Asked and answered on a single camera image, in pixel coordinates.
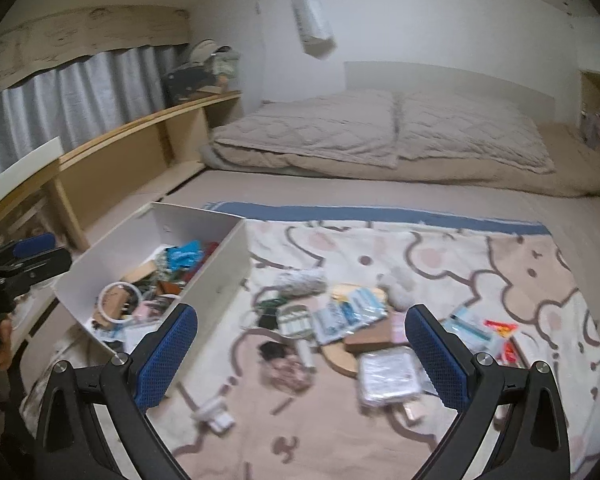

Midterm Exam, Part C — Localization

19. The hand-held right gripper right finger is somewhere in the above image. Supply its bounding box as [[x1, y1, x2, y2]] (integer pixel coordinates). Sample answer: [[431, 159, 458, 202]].
[[404, 304, 572, 480]]

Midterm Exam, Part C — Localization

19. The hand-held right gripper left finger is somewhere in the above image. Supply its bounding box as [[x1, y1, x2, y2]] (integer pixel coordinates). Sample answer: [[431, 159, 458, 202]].
[[32, 304, 199, 480]]

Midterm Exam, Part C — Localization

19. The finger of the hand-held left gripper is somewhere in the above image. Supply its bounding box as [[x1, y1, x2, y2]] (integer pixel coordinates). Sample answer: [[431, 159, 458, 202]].
[[0, 247, 73, 301], [0, 232, 57, 266]]

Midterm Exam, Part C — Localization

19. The white ring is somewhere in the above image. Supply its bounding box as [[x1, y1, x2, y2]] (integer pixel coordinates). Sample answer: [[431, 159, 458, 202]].
[[96, 282, 143, 322]]

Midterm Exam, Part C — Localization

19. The white cardboard box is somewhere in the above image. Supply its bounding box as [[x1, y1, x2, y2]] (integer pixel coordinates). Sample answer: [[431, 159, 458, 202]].
[[54, 202, 253, 396]]

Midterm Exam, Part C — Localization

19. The person's left hand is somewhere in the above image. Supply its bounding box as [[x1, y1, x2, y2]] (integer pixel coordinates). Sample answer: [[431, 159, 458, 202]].
[[0, 317, 16, 371]]

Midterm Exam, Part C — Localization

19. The large white pouch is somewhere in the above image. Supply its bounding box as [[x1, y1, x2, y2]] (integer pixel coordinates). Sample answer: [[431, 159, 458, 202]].
[[440, 307, 493, 356]]

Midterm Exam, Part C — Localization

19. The clear plastic case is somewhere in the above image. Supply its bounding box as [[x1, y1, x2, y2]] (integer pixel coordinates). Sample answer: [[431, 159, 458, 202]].
[[357, 350, 423, 406]]

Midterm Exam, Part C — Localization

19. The pink small box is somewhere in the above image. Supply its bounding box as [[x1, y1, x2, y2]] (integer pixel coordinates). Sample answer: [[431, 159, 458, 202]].
[[344, 320, 411, 353]]

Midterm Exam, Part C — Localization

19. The beige small box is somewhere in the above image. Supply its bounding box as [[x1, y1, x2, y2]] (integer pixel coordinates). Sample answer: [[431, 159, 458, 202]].
[[402, 400, 428, 423]]

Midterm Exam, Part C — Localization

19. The red yellow snack packet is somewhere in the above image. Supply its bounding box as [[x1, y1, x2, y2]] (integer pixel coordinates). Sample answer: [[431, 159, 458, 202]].
[[482, 319, 520, 341]]

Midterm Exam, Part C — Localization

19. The white plastic gadget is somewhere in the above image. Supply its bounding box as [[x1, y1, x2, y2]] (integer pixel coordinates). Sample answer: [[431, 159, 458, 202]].
[[192, 397, 236, 433]]

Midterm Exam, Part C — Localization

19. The white plush toy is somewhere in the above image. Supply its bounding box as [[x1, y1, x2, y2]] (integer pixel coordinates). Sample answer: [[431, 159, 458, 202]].
[[377, 265, 416, 306]]

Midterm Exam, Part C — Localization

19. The white board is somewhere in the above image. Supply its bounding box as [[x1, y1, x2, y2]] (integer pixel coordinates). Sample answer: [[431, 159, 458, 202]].
[[0, 136, 63, 186]]

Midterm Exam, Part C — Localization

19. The blue white pouch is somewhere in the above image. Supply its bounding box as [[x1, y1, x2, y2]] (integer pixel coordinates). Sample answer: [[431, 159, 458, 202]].
[[312, 295, 388, 343]]

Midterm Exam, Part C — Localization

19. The round wooden board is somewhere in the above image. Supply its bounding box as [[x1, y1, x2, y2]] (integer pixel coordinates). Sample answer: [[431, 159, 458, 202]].
[[320, 342, 361, 376]]

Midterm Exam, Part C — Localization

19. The blue foil packet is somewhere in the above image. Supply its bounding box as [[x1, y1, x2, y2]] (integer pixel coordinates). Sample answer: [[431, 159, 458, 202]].
[[167, 242, 203, 271]]

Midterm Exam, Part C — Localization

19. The light wooden board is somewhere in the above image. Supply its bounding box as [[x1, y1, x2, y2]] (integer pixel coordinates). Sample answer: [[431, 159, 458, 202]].
[[330, 284, 386, 306]]

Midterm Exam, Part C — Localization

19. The black small case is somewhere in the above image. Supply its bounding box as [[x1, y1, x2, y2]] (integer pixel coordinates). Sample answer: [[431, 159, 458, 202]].
[[257, 341, 288, 361]]

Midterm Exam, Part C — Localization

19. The dark green pouch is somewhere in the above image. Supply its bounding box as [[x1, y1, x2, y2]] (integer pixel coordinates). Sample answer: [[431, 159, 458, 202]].
[[252, 296, 286, 318]]

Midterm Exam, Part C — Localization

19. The pink floral pouch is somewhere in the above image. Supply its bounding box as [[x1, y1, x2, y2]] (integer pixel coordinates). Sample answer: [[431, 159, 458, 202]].
[[260, 355, 311, 393]]

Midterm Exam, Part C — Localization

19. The wooden shelf unit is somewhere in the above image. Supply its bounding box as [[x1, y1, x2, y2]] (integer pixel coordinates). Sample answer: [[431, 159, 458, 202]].
[[0, 91, 243, 361]]

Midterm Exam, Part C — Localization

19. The cartoon printed blanket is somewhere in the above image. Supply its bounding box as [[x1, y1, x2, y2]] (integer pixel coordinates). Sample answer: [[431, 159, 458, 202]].
[[20, 201, 600, 480]]

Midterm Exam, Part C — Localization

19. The pale green compartment box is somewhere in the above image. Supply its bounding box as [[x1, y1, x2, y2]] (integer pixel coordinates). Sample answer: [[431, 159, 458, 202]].
[[276, 305, 313, 338]]

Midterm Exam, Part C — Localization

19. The grey patterned pouch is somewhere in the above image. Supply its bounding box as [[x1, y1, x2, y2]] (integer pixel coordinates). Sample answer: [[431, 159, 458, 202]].
[[272, 268, 327, 297]]

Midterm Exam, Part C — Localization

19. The grey curtain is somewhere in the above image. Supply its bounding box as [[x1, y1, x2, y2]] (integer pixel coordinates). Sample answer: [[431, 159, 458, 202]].
[[0, 45, 191, 186]]

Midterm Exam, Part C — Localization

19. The beige printed valance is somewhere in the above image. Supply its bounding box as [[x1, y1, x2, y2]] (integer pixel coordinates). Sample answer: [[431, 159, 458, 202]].
[[0, 5, 191, 103]]

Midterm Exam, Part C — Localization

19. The dark bag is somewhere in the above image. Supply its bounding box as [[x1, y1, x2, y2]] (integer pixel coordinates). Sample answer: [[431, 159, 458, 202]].
[[162, 62, 221, 108]]

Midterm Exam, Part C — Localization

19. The grey quilted pillow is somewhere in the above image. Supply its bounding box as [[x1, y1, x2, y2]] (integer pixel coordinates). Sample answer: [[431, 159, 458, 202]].
[[394, 92, 556, 175], [212, 91, 400, 168]]

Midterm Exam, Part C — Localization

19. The beige duvet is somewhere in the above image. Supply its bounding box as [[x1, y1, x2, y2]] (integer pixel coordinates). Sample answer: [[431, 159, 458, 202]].
[[200, 122, 600, 198]]

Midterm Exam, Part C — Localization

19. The white cap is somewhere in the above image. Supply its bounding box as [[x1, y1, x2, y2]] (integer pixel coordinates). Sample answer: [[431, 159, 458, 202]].
[[187, 39, 231, 61]]

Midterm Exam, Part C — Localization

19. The pale green knit item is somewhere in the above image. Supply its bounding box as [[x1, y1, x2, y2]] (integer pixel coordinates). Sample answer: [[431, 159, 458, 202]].
[[215, 52, 241, 81]]

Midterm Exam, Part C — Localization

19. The white headboard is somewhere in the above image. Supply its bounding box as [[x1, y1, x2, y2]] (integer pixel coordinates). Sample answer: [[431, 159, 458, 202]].
[[345, 61, 558, 111]]

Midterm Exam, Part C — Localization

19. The white hanging bag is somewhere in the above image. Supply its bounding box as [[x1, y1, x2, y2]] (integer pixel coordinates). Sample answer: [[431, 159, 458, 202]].
[[292, 0, 333, 43]]

